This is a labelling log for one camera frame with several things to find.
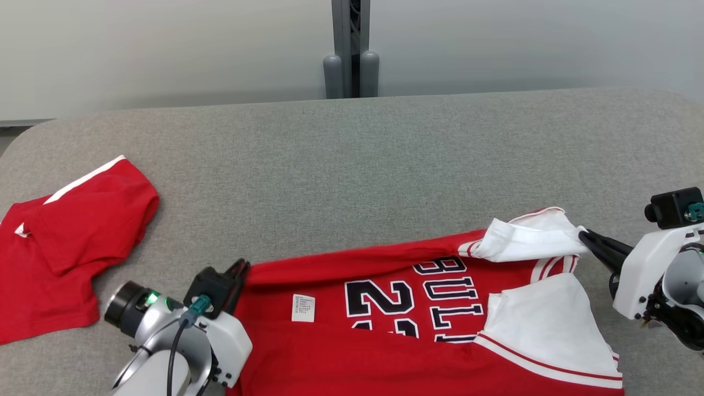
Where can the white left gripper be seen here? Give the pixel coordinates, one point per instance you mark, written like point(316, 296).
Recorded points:
point(231, 346)

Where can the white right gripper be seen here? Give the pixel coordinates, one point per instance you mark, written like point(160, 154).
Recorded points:
point(641, 275)

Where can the red basketball jersey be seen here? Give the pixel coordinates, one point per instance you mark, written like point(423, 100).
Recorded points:
point(341, 352)

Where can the red shorts with white stripe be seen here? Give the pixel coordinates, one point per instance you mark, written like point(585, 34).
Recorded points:
point(82, 236)

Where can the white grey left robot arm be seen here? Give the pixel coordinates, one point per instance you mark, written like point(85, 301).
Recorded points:
point(146, 330)

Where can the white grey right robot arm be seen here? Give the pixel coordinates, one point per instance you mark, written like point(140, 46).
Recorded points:
point(685, 297)

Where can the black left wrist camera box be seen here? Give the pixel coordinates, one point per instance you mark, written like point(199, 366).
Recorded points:
point(212, 283)

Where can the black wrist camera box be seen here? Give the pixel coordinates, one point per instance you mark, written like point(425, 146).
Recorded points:
point(212, 283)
point(671, 206)

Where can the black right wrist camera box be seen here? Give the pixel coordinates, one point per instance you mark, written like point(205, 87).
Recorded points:
point(671, 206)

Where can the grey partition post round feet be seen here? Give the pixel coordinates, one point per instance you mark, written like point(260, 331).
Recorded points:
point(344, 44)

